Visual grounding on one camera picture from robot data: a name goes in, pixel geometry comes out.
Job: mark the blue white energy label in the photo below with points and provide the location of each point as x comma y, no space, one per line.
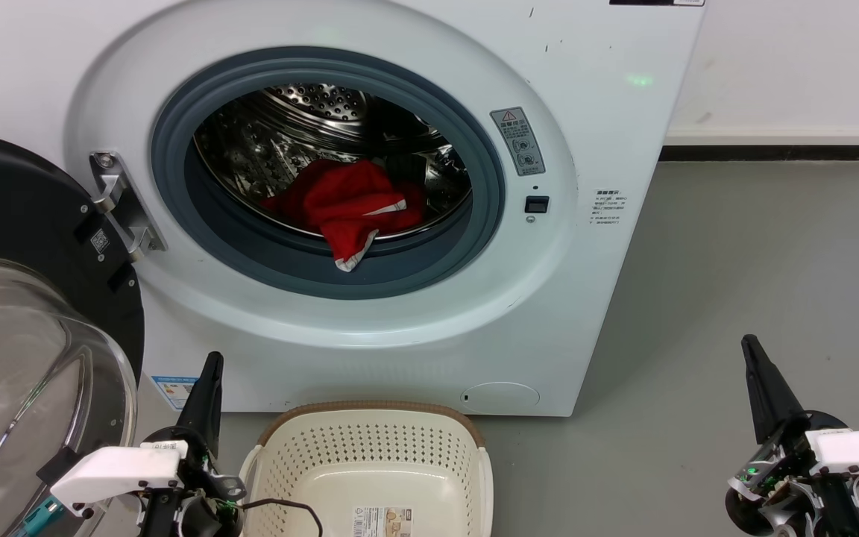
174,390

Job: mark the small printed text sticker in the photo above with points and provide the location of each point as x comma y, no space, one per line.
608,206

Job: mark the cream plastic laundry basket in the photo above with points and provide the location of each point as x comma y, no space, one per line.
370,462

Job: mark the black baseboard strip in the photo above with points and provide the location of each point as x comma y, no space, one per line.
772,153

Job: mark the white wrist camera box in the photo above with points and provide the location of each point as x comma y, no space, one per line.
858,451
112,473

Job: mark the white wall ledge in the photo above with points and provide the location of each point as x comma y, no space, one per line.
772,136

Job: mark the grey rubber door gasket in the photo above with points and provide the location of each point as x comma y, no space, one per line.
288,257

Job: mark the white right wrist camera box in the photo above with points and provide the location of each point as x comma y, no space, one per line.
858,451

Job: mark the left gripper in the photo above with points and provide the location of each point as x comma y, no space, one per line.
198,511

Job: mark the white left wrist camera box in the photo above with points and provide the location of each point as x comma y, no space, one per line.
112,473

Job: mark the grey warning sticker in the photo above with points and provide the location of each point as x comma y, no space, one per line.
517,142

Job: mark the black washer door with glass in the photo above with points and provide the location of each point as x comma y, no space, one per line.
19,201

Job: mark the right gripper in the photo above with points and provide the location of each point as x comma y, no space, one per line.
787,492

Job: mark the silver metal door hinge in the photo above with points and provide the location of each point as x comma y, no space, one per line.
120,201

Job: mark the QR code sticker on door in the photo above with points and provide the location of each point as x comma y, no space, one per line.
100,240

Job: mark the round filter cover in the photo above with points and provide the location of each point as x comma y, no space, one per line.
500,395

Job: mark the stainless steel washing machine drum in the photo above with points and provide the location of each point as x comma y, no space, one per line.
280,127

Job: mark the white front-load washing machine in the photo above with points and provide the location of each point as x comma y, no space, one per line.
414,358

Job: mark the black door latch socket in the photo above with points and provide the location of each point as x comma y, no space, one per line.
537,204

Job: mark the red garment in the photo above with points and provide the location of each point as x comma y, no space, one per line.
340,198

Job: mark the printed product label sticker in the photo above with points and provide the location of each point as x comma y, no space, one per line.
382,522

